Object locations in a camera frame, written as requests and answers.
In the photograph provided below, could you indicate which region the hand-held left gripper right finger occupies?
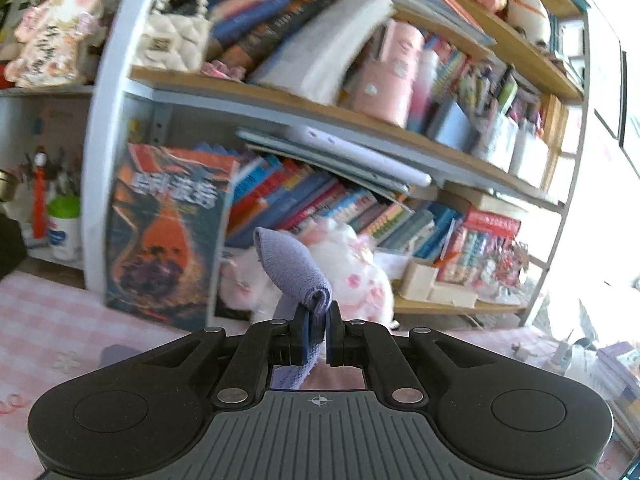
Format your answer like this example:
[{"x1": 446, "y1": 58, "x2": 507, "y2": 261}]
[{"x1": 325, "y1": 301, "x2": 497, "y2": 408}]

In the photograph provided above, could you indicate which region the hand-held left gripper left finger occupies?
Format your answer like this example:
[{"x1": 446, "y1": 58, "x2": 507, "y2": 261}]
[{"x1": 144, "y1": 304, "x2": 313, "y2": 410}]

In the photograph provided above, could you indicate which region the purple knit cloth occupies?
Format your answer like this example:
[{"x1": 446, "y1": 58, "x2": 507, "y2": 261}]
[{"x1": 252, "y1": 227, "x2": 335, "y2": 391}]

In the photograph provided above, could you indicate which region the white and pink plush toy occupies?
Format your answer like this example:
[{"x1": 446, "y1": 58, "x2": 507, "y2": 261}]
[{"x1": 217, "y1": 217, "x2": 396, "y2": 328}]

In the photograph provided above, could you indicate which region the small cardboard box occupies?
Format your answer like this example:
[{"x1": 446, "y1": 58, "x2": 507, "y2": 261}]
[{"x1": 397, "y1": 257, "x2": 441, "y2": 303}]

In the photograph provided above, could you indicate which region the row of colourful leaning books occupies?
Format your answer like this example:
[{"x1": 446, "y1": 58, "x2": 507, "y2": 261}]
[{"x1": 225, "y1": 150, "x2": 463, "y2": 261}]

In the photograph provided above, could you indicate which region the large orange and blue book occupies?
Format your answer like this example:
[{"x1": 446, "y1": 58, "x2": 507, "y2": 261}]
[{"x1": 104, "y1": 142, "x2": 241, "y2": 333}]

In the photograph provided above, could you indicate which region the red boxed book set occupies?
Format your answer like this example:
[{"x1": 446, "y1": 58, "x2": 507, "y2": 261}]
[{"x1": 435, "y1": 207, "x2": 531, "y2": 291}]

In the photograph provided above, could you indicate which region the flat stack of white folders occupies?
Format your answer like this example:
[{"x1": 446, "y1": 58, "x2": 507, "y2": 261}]
[{"x1": 235, "y1": 125, "x2": 433, "y2": 196}]

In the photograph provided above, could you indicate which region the pink cylindrical box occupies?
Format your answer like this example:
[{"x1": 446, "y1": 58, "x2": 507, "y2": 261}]
[{"x1": 350, "y1": 20, "x2": 426, "y2": 128}]

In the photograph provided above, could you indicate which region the white cup with green lid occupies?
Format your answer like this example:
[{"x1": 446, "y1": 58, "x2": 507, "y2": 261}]
[{"x1": 47, "y1": 195, "x2": 83, "y2": 263}]

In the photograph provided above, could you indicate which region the pink checkered tablecloth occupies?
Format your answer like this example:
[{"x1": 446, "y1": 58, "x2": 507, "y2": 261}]
[{"x1": 0, "y1": 270, "x2": 561, "y2": 480}]

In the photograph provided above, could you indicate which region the large white leaning book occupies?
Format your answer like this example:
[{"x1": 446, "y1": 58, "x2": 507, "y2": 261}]
[{"x1": 247, "y1": 0, "x2": 398, "y2": 106}]

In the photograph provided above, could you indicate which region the row of upright thin books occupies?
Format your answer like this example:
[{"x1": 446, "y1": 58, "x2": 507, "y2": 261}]
[{"x1": 407, "y1": 35, "x2": 571, "y2": 188}]

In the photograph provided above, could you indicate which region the red stick ornament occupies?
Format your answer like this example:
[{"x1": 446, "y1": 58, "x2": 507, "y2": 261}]
[{"x1": 31, "y1": 147, "x2": 50, "y2": 241}]

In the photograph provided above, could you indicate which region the white bookshelf with wooden shelves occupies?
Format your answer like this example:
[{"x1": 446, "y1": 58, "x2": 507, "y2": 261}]
[{"x1": 82, "y1": 0, "x2": 593, "y2": 328}]

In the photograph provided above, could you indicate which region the row of dark leaning books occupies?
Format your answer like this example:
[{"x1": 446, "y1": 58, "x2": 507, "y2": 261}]
[{"x1": 205, "y1": 0, "x2": 331, "y2": 68}]

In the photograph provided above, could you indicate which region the white quilted handbag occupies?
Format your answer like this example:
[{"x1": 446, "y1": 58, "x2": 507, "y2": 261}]
[{"x1": 131, "y1": 0, "x2": 212, "y2": 73}]

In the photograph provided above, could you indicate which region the flat stack of thin books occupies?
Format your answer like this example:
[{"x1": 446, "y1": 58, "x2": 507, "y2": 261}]
[{"x1": 380, "y1": 0, "x2": 496, "y2": 46}]

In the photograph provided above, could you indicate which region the white plush toy with bow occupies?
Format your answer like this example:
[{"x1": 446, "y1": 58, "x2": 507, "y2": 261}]
[{"x1": 505, "y1": 0, "x2": 551, "y2": 48}]

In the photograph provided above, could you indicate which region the floral pink doll figure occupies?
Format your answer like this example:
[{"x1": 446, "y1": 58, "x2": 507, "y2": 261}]
[{"x1": 2, "y1": 0, "x2": 106, "y2": 88}]

